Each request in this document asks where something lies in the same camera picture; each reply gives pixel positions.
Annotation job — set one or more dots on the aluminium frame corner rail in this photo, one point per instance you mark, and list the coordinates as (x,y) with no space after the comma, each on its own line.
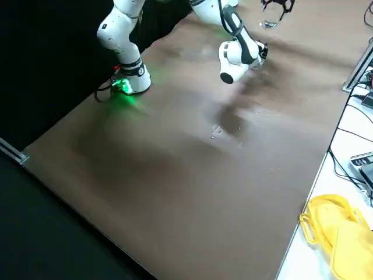
(14,153)

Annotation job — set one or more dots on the small black desk device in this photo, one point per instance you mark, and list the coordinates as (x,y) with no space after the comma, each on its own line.
(368,99)

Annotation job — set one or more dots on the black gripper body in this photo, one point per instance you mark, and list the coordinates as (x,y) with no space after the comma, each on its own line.
(263,51)

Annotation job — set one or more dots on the aluminium camera post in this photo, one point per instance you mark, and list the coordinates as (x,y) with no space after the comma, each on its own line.
(358,67)

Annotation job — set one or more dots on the yellow plastic bag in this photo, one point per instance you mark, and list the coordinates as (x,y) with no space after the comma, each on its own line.
(344,233)

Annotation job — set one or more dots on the grey digital scale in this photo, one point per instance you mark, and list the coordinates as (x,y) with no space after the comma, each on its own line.
(362,163)

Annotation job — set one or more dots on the clear glass beaker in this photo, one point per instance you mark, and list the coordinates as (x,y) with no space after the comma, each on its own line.
(269,24)

